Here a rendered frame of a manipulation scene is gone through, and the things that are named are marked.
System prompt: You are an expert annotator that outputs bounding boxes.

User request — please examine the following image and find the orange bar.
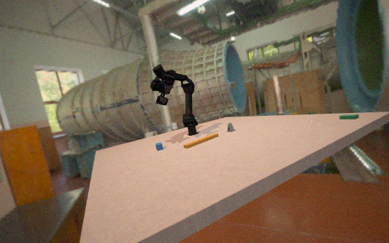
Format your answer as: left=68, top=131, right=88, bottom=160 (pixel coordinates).
left=183, top=134, right=218, bottom=149

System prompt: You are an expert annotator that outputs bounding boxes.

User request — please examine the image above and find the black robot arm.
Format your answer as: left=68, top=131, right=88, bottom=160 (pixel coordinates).
left=150, top=64, right=198, bottom=136

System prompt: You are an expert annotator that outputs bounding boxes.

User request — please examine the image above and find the green flat bar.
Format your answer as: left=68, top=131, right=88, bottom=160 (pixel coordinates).
left=339, top=114, right=359, bottom=119

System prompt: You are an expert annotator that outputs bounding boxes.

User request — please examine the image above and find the small blue block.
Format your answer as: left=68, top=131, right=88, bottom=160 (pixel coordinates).
left=156, top=142, right=163, bottom=151

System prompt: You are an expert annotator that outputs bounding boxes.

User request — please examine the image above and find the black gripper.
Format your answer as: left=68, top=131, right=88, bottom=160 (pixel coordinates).
left=156, top=74, right=175, bottom=106

